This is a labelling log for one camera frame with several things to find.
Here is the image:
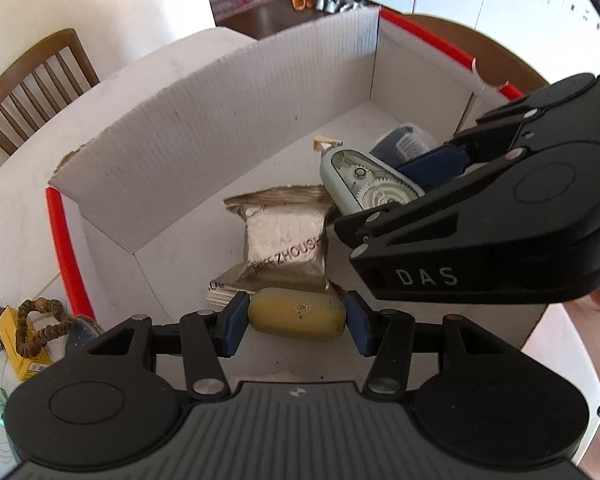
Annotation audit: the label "wooden dining chair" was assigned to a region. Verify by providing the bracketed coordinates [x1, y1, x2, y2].
[409, 14, 551, 102]
[0, 27, 101, 156]

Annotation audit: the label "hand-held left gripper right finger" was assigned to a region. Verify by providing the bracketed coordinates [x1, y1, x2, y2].
[344, 290, 481, 401]

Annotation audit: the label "golden foil packet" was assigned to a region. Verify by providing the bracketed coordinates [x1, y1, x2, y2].
[207, 185, 351, 311]

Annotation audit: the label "silver shoes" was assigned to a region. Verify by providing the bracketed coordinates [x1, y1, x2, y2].
[316, 0, 362, 13]

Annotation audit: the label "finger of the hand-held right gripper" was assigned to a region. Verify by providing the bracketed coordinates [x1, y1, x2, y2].
[334, 152, 513, 261]
[395, 104, 541, 187]

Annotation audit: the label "small yellow box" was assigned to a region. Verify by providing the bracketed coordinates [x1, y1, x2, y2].
[0, 307, 53, 382]

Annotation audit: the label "dark blue pouch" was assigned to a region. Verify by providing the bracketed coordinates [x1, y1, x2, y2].
[370, 122, 438, 166]

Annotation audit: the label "pale yellow oval pouch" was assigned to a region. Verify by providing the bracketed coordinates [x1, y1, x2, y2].
[247, 287, 348, 343]

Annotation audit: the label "red and white cardboard box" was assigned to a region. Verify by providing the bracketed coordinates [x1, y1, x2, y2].
[45, 7, 551, 353]

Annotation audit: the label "pale green geared device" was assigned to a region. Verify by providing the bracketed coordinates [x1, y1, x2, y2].
[312, 135, 426, 213]

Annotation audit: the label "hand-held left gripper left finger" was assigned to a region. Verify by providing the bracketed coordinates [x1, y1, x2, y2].
[87, 291, 251, 401]

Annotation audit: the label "white refrigerator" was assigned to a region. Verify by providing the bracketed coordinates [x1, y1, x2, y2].
[420, 0, 600, 58]

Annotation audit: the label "brown bead bracelet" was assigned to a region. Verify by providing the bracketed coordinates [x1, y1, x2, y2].
[15, 298, 81, 358]

